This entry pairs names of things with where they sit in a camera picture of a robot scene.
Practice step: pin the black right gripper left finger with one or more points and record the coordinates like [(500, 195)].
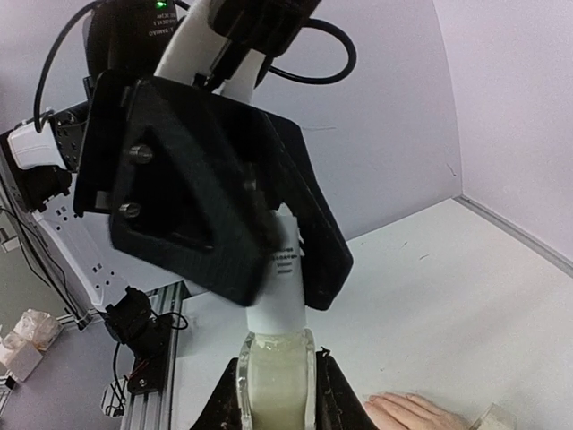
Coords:
[(222, 411)]

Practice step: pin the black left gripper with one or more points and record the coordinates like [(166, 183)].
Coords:
[(159, 151)]

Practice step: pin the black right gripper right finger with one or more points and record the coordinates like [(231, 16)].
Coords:
[(337, 406)]

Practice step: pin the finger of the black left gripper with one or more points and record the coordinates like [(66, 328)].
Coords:
[(274, 151)]

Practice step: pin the clear nail polish bottle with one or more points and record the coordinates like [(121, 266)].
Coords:
[(276, 381)]

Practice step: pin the white nail polish cap brush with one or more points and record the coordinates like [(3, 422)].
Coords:
[(280, 307)]

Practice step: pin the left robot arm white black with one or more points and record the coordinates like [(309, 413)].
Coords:
[(41, 156)]

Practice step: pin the mannequin hand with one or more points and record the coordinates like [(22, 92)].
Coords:
[(391, 411)]

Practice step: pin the crumpled tissue box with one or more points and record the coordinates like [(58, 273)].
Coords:
[(23, 347)]

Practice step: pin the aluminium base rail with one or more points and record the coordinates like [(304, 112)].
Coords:
[(118, 372)]

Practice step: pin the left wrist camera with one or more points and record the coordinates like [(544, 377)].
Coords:
[(226, 43)]

